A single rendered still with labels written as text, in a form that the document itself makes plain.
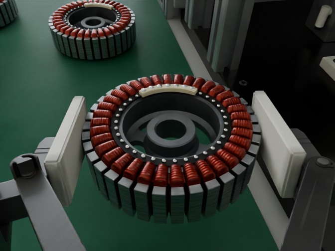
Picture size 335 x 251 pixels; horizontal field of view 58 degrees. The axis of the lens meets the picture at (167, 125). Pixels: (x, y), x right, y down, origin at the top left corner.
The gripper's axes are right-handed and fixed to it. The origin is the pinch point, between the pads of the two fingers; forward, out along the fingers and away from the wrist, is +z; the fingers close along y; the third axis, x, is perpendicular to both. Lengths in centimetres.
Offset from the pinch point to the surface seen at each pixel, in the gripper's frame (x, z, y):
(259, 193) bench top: -8.8, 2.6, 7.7
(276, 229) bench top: -9.6, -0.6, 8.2
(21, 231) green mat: -8.6, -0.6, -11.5
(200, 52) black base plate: -2.7, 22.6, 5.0
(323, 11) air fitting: 2.1, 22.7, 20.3
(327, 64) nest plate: -2.6, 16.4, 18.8
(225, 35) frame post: 1.5, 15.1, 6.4
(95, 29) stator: 0.7, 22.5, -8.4
